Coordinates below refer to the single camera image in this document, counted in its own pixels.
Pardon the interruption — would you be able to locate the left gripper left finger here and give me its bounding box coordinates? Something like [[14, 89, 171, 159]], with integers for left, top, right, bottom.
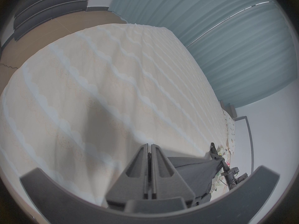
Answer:
[[106, 143, 150, 206]]

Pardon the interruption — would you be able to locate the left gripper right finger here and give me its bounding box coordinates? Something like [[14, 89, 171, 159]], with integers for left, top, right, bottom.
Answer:
[[151, 143, 196, 203]]

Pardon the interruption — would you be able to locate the black T-shirt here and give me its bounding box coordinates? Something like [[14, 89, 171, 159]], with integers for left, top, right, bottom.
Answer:
[[167, 142, 228, 206]]

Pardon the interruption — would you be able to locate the white printed pyjama top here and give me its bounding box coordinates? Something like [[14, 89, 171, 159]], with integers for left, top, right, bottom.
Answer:
[[210, 144, 232, 193]]

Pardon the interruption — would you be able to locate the white printed pillow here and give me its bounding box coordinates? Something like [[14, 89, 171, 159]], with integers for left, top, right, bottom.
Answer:
[[222, 109, 235, 153]]

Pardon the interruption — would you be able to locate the grey bedside table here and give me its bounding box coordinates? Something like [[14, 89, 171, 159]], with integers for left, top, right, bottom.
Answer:
[[220, 100, 237, 118]]

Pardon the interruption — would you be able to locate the bed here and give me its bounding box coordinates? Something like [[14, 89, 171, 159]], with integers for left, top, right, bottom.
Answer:
[[0, 23, 254, 207]]

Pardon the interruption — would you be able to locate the black padded bench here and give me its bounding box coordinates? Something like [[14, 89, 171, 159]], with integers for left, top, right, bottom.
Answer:
[[0, 0, 94, 53]]

